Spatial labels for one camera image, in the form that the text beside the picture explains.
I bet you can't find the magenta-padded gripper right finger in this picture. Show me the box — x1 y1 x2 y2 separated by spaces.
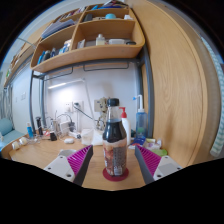
134 144 183 185

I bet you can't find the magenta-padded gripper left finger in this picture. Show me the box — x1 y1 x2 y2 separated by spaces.
43 144 95 187

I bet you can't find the dark drink bottle black cap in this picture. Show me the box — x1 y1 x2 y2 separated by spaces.
101 97 128 177

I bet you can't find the green packet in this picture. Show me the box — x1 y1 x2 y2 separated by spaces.
151 148 168 158

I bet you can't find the white mug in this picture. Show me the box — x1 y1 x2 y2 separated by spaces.
58 148 78 158

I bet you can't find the blue packet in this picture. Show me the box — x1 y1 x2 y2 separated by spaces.
131 135 147 146

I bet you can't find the white crumpled tissue pack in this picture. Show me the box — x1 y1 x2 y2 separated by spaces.
80 128 104 147

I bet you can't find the flat round red coaster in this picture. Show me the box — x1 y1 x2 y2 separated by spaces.
102 166 130 182

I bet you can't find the slim black bottle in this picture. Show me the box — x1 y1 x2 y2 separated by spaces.
35 116 44 136

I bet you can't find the blue spray bottle white nozzle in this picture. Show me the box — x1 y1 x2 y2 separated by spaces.
133 94 148 139

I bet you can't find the small blue bottle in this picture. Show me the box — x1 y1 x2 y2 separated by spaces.
26 121 35 139

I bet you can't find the white lotion bottle red pump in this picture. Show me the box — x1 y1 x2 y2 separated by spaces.
118 106 132 146

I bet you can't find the wooden wardrobe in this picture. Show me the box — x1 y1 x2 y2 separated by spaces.
128 0 218 164

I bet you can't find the wooden shelf unit with items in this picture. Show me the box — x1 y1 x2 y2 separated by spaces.
29 0 146 74

